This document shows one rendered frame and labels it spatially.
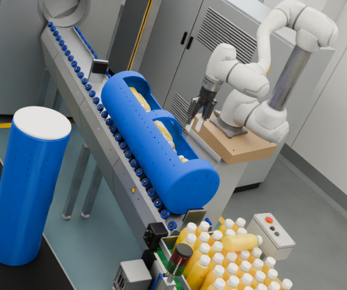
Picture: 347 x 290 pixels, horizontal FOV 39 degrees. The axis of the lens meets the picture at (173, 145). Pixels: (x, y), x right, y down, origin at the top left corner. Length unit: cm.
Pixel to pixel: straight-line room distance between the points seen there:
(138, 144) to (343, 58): 299
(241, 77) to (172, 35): 262
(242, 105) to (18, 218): 135
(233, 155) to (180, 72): 198
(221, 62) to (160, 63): 269
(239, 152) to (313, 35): 75
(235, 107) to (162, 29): 216
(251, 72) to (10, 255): 164
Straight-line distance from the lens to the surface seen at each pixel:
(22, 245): 281
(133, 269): 209
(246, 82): 206
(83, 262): 324
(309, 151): 518
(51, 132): 239
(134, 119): 244
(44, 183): 252
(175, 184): 212
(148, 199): 234
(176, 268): 168
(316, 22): 245
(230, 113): 277
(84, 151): 310
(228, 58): 210
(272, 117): 267
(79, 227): 345
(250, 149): 280
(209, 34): 427
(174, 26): 463
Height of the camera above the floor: 234
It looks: 30 degrees down
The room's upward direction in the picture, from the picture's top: 22 degrees clockwise
